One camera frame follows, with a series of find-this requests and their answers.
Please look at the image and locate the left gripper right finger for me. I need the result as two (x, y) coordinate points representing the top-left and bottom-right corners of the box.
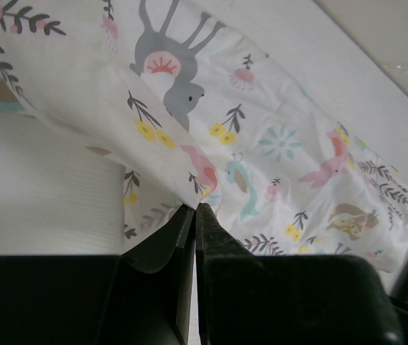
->
(195, 203), (404, 344)

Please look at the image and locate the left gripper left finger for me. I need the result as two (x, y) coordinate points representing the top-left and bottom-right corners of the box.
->
(120, 206), (194, 344)

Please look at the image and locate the floral patterned placemat cloth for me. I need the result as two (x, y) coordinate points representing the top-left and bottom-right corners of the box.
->
(0, 1), (408, 272)

